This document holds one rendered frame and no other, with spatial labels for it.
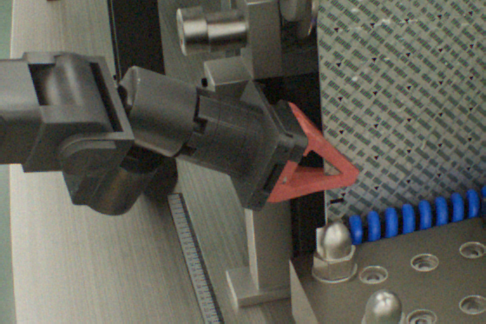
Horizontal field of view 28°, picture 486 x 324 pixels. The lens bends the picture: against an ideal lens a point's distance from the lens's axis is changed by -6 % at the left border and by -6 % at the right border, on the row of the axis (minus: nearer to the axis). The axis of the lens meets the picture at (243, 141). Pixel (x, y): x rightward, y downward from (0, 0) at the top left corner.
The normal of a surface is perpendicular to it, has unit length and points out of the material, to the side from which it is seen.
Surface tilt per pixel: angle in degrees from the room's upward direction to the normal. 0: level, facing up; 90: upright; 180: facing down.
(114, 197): 107
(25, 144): 115
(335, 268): 90
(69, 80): 31
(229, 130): 63
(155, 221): 0
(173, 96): 48
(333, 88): 90
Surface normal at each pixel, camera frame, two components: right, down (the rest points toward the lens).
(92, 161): 0.36, 0.79
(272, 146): -0.88, -0.28
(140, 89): 0.44, -0.26
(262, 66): 0.21, 0.47
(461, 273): -0.07, -0.87
